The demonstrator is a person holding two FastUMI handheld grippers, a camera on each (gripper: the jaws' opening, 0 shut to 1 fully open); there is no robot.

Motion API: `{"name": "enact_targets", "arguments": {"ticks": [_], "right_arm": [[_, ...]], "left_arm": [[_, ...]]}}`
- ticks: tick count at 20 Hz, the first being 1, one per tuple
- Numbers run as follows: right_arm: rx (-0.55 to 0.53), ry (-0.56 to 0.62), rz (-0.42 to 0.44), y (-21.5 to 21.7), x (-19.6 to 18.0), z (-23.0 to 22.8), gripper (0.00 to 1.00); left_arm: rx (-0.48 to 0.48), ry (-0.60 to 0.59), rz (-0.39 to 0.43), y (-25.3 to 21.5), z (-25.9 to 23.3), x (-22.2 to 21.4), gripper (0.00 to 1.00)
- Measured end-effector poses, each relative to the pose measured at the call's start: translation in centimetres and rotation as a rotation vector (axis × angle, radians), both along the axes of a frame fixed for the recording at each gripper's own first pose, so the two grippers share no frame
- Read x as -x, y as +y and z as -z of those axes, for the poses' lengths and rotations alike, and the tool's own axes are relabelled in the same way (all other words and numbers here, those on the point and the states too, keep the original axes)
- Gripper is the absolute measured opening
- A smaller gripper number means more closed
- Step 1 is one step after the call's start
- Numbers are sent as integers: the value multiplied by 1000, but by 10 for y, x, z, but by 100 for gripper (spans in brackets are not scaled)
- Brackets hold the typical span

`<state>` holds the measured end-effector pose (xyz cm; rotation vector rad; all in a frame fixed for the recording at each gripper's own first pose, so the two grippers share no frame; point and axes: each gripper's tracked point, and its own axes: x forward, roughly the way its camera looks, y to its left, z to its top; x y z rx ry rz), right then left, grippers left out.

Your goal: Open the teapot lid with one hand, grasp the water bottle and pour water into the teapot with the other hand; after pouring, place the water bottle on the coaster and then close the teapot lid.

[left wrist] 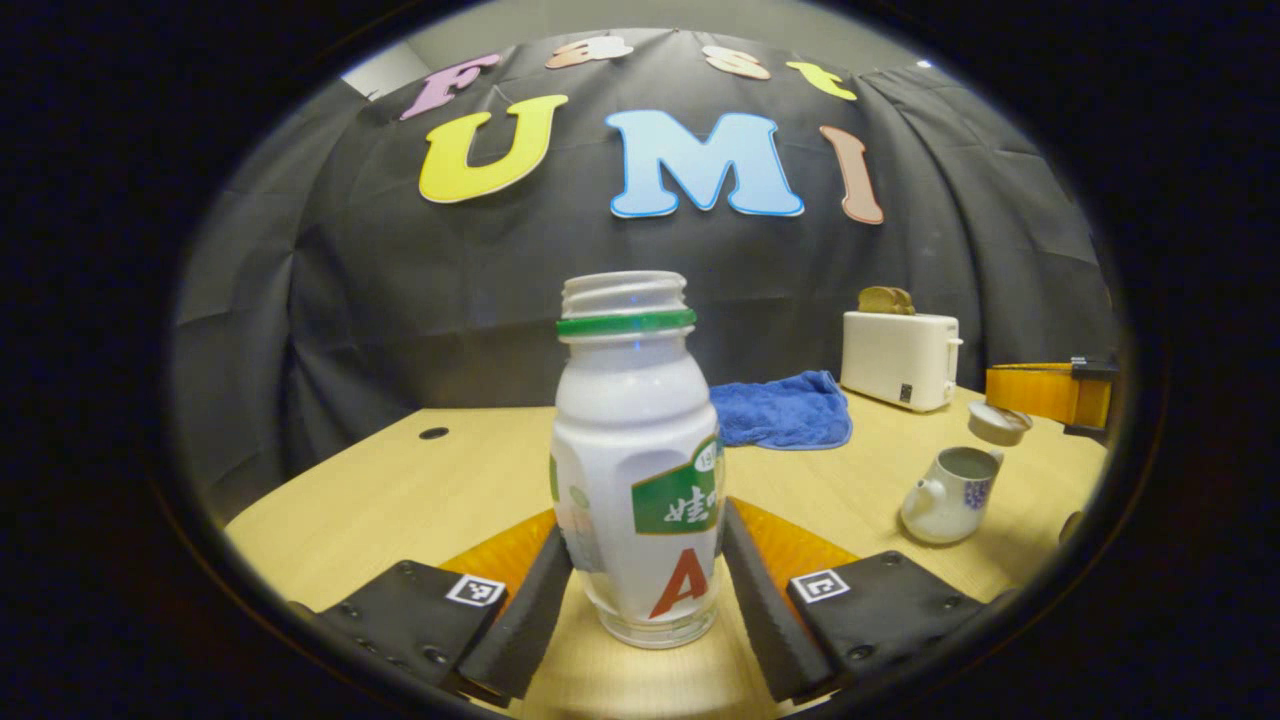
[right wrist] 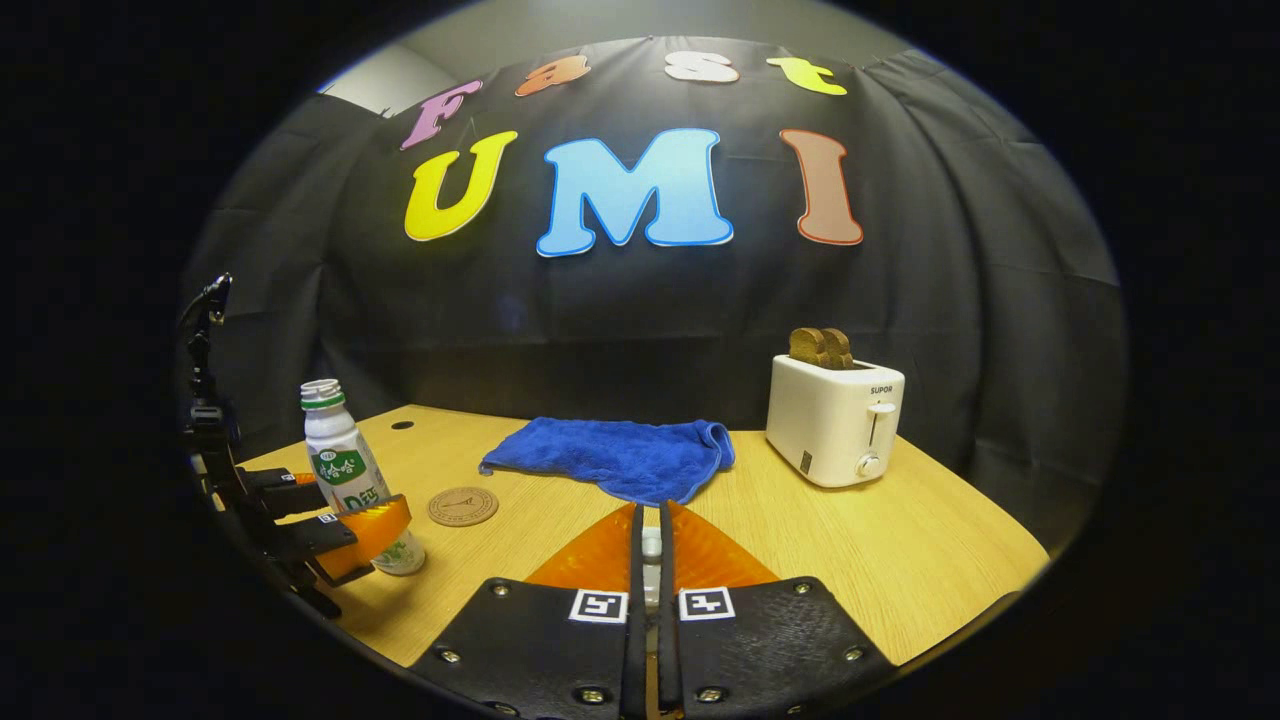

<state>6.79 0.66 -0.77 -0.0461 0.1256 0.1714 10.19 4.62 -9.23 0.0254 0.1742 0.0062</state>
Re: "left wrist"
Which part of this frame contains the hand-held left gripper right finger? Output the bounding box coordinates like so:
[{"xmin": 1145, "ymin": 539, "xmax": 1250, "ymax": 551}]
[{"xmin": 722, "ymin": 498, "xmax": 1011, "ymax": 703}]

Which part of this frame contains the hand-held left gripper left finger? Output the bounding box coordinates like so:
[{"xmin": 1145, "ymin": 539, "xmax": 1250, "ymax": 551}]
[{"xmin": 290, "ymin": 510, "xmax": 576, "ymax": 706}]

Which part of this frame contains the white blue-print teacup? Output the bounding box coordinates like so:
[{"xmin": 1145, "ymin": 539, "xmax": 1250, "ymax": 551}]
[{"xmin": 900, "ymin": 446, "xmax": 1005, "ymax": 546}]

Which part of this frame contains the white plastic water bottle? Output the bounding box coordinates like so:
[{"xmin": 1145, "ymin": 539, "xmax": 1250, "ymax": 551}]
[{"xmin": 550, "ymin": 270, "xmax": 728, "ymax": 651}]

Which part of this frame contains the white toaster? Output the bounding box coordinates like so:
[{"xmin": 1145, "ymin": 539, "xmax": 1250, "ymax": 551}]
[{"xmin": 840, "ymin": 310, "xmax": 964, "ymax": 413}]

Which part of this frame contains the blue towel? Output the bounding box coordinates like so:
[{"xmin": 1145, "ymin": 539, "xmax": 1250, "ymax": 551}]
[{"xmin": 708, "ymin": 370, "xmax": 854, "ymax": 451}]

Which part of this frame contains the black backdrop cloth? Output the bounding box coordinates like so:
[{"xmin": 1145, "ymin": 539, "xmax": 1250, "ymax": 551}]
[{"xmin": 170, "ymin": 28, "xmax": 1121, "ymax": 521}]

